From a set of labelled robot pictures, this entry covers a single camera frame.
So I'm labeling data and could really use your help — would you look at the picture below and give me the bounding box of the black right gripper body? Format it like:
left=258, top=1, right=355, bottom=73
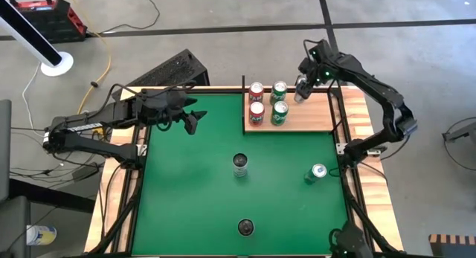
left=296, top=57, right=328, bottom=102

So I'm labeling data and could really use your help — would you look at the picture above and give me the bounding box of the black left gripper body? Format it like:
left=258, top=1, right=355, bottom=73
left=148, top=88, right=199, bottom=136

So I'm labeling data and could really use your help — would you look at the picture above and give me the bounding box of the green Sprite can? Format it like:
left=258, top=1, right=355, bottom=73
left=269, top=80, right=289, bottom=106
left=270, top=100, right=290, bottom=126

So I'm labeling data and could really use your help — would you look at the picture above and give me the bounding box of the red Fanta can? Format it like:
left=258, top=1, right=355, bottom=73
left=248, top=100, right=266, bottom=126
left=248, top=81, right=266, bottom=105

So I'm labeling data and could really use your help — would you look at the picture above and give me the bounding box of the wooden shelf board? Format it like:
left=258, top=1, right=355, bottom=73
left=244, top=92, right=335, bottom=133

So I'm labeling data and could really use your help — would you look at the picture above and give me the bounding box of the black perforated computer case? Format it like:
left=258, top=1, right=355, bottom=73
left=111, top=48, right=210, bottom=91

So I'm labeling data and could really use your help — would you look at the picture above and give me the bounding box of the wooden tray platform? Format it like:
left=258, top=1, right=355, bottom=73
left=240, top=74, right=345, bottom=136

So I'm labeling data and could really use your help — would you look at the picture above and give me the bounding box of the green table mat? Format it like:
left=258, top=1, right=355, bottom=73
left=132, top=92, right=354, bottom=256

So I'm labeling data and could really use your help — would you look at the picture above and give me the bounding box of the white stand with round base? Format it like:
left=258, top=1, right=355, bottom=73
left=0, top=0, right=74, bottom=77

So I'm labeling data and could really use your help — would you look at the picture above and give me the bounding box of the red black toolbox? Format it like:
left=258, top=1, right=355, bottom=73
left=7, top=0, right=89, bottom=44

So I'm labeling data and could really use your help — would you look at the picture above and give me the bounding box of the black floor bar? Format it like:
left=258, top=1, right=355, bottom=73
left=9, top=178, right=96, bottom=214

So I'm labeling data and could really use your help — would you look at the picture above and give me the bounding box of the grey floor stand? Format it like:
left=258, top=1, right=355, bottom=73
left=441, top=116, right=476, bottom=144

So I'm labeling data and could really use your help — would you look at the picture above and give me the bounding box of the grey cabinet panel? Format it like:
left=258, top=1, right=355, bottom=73
left=0, top=99, right=13, bottom=205

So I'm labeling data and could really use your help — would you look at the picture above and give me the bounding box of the white yellow canister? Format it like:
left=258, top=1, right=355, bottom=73
left=25, top=224, right=58, bottom=247

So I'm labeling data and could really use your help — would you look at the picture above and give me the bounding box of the dark grey box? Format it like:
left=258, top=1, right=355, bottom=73
left=0, top=196, right=31, bottom=258

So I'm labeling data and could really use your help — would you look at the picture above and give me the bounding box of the black orange striped block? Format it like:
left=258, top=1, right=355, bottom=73
left=428, top=233, right=476, bottom=258

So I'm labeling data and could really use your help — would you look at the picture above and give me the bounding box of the black table frame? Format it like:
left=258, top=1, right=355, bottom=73
left=89, top=86, right=401, bottom=257

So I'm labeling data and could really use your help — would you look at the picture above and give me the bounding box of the yellow cable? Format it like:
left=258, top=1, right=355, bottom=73
left=65, top=0, right=112, bottom=116

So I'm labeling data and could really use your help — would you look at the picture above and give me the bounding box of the black floor cable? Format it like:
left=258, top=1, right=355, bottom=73
left=98, top=0, right=161, bottom=33

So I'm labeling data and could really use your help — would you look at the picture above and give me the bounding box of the white cable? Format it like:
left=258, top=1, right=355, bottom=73
left=21, top=62, right=42, bottom=136

